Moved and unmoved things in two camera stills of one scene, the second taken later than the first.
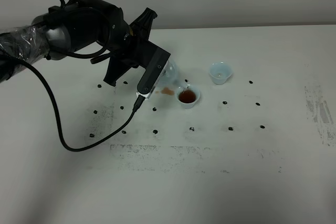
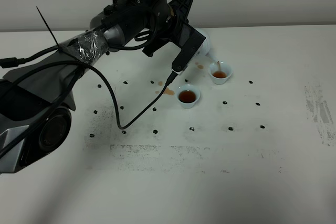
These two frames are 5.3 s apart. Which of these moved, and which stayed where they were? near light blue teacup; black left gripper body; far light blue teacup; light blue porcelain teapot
Moved: black left gripper body; light blue porcelain teapot
Stayed: near light blue teacup; far light blue teacup
